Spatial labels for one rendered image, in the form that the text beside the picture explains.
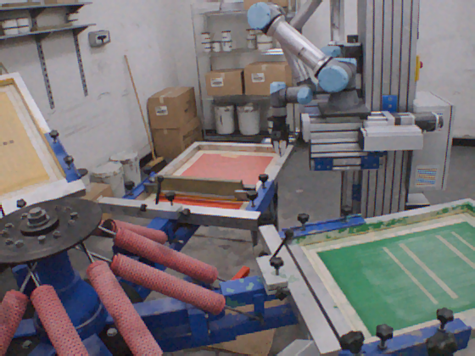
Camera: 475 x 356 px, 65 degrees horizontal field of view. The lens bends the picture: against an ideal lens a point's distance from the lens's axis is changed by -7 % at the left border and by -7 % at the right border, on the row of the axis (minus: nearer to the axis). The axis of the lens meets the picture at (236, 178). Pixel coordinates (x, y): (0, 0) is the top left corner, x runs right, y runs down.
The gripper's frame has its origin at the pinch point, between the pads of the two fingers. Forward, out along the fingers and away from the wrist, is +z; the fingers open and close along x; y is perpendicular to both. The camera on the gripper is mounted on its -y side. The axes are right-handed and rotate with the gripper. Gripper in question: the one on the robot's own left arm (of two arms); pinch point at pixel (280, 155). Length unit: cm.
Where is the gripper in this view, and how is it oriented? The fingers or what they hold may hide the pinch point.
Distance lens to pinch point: 196.9
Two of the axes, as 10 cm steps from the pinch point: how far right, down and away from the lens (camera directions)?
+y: 3.2, -4.4, 8.4
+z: 0.9, 9.0, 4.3
